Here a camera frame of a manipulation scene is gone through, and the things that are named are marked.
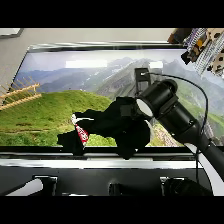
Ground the black garment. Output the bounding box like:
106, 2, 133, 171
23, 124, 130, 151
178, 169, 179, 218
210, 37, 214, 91
56, 96, 153, 161

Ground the heap of clothes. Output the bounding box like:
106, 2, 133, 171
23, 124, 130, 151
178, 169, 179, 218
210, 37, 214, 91
167, 28, 224, 80

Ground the wooden rack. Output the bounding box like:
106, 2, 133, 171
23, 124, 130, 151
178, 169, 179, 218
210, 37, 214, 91
0, 75, 43, 112

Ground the silver frame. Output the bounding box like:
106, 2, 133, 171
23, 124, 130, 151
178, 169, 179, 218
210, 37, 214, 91
0, 151, 224, 197

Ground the black cable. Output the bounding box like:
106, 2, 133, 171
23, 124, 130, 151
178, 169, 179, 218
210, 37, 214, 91
148, 71, 209, 185

